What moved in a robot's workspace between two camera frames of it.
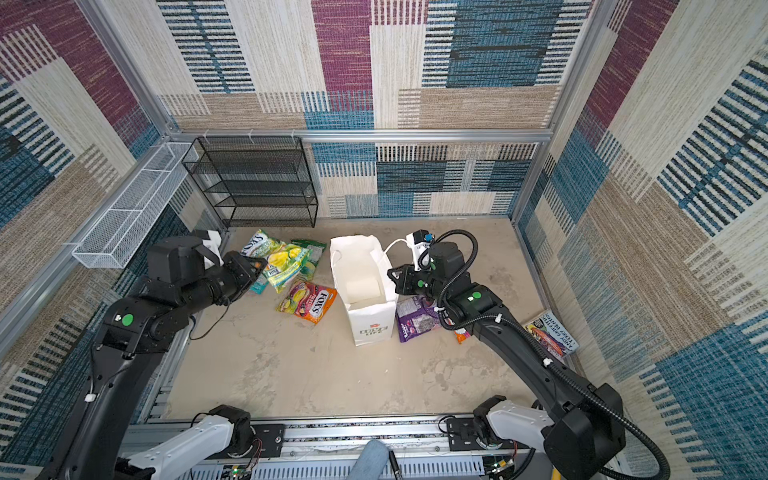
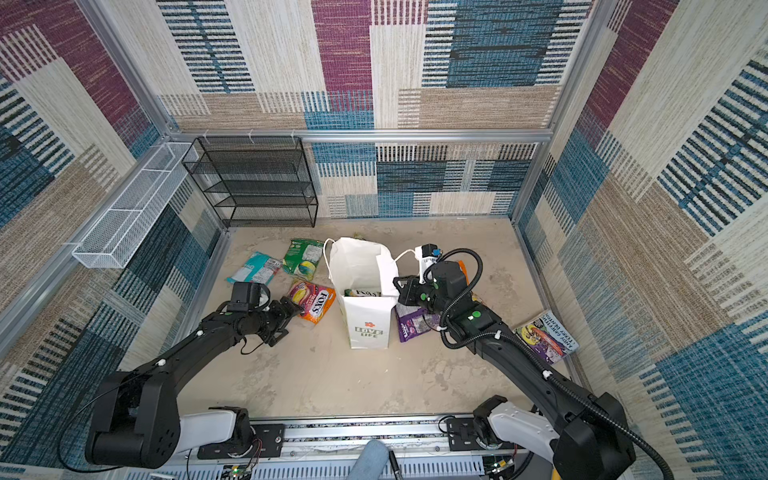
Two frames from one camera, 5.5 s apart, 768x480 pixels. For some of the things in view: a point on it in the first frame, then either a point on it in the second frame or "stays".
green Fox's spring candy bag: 309,264 stays
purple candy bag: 415,315 stays
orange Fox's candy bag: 307,300 stays
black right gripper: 404,284 -> 407,295
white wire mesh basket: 113,240 stays
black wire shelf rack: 256,181 stays
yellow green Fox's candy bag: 284,260 -> 358,293
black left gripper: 236,262 -> 282,317
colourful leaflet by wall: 550,330 stays
